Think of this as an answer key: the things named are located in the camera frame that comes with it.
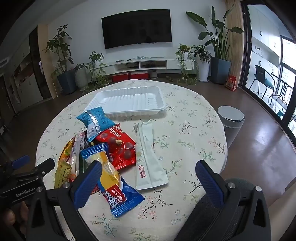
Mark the green snack packet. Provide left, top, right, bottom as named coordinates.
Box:
left=77, top=153, right=89, bottom=176

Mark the white plastic tray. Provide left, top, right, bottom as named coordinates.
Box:
left=85, top=86, right=166, bottom=120

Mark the plant in ribbed pot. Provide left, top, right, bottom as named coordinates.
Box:
left=74, top=62, right=89, bottom=90

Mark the bushy plant in white pot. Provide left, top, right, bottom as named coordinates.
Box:
left=191, top=44, right=211, bottom=82

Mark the broad-leaf plant in dark pot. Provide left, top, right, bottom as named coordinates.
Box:
left=186, top=6, right=244, bottom=84

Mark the red chocolate snack packet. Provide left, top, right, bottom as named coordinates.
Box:
left=95, top=123, right=137, bottom=171

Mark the light blue snack packet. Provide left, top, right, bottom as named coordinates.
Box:
left=76, top=108, right=116, bottom=142

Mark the person's left hand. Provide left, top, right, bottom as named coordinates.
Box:
left=0, top=207, right=16, bottom=229

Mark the black metal chair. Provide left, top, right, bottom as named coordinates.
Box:
left=248, top=65, right=274, bottom=100

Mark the black television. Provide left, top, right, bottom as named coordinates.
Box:
left=101, top=9, right=173, bottom=50

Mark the gold snack packet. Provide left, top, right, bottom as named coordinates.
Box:
left=54, top=139, right=78, bottom=189

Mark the white cupboard with dark handles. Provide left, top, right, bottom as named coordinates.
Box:
left=252, top=7, right=281, bottom=61

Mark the white and wood wall cabinet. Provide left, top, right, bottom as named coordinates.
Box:
left=0, top=25, right=51, bottom=112

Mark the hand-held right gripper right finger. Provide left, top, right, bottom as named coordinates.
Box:
left=195, top=160, right=272, bottom=241

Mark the grey trash bin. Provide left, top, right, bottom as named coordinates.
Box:
left=217, top=105, right=245, bottom=149

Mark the black metal table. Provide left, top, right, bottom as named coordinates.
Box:
left=269, top=73, right=294, bottom=105

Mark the red bag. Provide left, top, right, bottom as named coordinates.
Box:
left=225, top=75, right=237, bottom=91

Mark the vine plant in white pot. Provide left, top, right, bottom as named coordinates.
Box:
left=175, top=43, right=197, bottom=85

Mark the leafy tree in dark pot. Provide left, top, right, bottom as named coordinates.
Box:
left=43, top=24, right=78, bottom=95

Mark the tall trailing pothos plant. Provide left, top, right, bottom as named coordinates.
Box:
left=82, top=51, right=110, bottom=93

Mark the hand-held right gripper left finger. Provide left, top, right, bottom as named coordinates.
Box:
left=25, top=160, right=102, bottom=241

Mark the white pink snack packet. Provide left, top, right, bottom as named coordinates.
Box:
left=69, top=133, right=87, bottom=176

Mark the black sliding door frame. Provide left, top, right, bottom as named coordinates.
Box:
left=240, top=0, right=296, bottom=130

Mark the long white packet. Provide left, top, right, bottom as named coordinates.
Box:
left=134, top=119, right=169, bottom=191

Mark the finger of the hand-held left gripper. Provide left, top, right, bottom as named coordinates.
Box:
left=0, top=155, right=31, bottom=178
left=31, top=158, right=55, bottom=180

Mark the red storage box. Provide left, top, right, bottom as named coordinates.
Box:
left=129, top=71, right=148, bottom=80
left=112, top=72, right=129, bottom=82

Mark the white television cabinet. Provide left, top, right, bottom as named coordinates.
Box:
left=102, top=56, right=197, bottom=76

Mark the blue yellow cake packet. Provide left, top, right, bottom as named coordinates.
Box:
left=81, top=142, right=145, bottom=218

